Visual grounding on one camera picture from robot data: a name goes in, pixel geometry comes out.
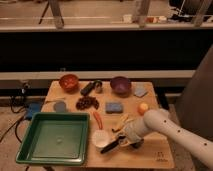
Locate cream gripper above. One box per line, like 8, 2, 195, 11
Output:
116, 132, 134, 147

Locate black handled dish brush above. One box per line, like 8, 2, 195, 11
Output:
100, 134, 145, 155

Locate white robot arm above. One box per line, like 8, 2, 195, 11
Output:
119, 109, 213, 169

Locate yellow banana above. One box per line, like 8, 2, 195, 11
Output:
112, 114, 132, 133

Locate white cup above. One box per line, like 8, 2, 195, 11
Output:
92, 130, 110, 148

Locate blue sponge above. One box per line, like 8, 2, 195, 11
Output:
105, 102, 123, 114

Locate orange fruit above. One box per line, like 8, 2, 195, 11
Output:
138, 103, 149, 116

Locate wooden board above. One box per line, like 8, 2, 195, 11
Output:
42, 81, 174, 171

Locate light blue cloth piece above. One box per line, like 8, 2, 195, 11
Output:
134, 86, 148, 98

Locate purple bowl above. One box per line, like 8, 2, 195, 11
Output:
110, 76, 132, 94

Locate dark red grapes bunch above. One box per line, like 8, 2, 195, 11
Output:
76, 96, 99, 110

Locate small metal cup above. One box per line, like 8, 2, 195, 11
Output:
94, 80, 102, 93

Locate grey round lid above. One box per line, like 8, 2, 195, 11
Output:
53, 101, 67, 112

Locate green plastic tray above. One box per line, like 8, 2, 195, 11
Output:
16, 112, 90, 166

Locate orange bowl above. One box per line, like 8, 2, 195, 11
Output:
59, 74, 79, 92

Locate blue box on floor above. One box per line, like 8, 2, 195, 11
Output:
25, 102, 42, 120

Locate black cables on floor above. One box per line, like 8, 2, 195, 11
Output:
0, 83, 33, 144

